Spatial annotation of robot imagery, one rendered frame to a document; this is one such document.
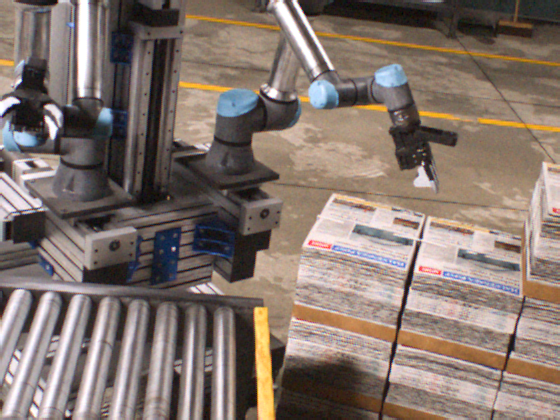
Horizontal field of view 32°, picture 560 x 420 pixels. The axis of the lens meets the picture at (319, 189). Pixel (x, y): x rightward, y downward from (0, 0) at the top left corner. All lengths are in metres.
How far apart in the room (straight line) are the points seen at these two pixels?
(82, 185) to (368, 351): 0.88
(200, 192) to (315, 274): 0.58
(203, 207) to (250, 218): 0.15
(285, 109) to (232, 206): 0.33
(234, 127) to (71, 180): 0.52
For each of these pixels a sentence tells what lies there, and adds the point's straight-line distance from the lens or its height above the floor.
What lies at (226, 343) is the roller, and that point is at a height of 0.80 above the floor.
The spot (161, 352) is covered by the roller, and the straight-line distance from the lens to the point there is 2.07.
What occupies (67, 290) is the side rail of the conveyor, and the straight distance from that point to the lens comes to 2.26.
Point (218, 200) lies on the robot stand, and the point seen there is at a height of 0.73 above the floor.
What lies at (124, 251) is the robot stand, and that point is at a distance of 2.60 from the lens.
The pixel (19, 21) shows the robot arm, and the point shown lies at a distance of 2.50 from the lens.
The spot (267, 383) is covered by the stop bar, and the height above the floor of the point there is 0.82.
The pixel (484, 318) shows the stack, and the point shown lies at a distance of 2.54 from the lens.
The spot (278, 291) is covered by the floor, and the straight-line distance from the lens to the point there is 3.93.
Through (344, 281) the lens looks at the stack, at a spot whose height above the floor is 0.75.
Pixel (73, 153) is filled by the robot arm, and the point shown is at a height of 0.95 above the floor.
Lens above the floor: 1.96
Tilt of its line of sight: 24 degrees down
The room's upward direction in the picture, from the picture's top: 10 degrees clockwise
